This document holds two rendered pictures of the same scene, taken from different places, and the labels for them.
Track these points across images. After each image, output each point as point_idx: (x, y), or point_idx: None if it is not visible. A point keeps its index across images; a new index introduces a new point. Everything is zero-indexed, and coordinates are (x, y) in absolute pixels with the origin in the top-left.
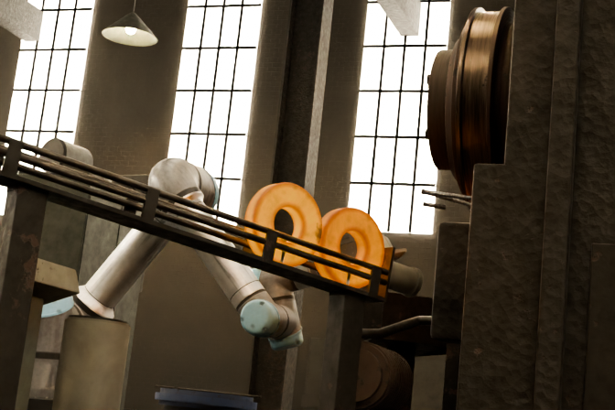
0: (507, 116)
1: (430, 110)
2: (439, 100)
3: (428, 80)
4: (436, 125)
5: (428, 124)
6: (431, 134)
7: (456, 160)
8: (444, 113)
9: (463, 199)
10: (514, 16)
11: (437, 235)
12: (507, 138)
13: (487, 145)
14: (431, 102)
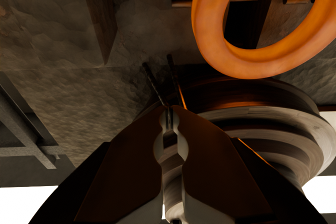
0: (18, 89)
1: (166, 205)
2: (164, 198)
3: (171, 222)
4: (173, 192)
5: (173, 202)
6: (180, 195)
7: (167, 144)
8: (167, 187)
9: (164, 101)
10: (52, 136)
11: (40, 52)
12: (5, 73)
13: (135, 118)
14: (165, 207)
